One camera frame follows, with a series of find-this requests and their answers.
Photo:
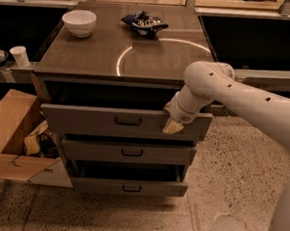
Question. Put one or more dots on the grey middle drawer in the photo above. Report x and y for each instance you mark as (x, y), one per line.
(133, 153)

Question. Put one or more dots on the crumpled items in box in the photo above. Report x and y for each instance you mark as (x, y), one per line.
(40, 142)

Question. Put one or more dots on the white ceramic bowl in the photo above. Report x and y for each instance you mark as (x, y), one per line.
(80, 23)

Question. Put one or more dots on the white paper cup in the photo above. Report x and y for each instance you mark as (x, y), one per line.
(19, 53)

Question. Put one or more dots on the open cardboard box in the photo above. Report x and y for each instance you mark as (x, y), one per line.
(19, 116)

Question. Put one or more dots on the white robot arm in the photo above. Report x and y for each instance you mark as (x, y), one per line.
(206, 82)

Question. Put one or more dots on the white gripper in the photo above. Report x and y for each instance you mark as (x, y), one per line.
(181, 114)

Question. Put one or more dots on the grey drawer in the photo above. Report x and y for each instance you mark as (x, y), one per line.
(121, 123)
(129, 179)
(133, 153)

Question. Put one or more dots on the grey drawer cabinet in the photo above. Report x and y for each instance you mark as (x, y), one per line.
(115, 67)

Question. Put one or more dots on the grey bottom drawer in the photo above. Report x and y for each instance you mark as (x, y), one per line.
(129, 179)

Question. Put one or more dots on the blue chip bag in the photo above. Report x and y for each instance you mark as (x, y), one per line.
(144, 22)

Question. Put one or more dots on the grey top drawer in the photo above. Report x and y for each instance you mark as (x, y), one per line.
(121, 123)

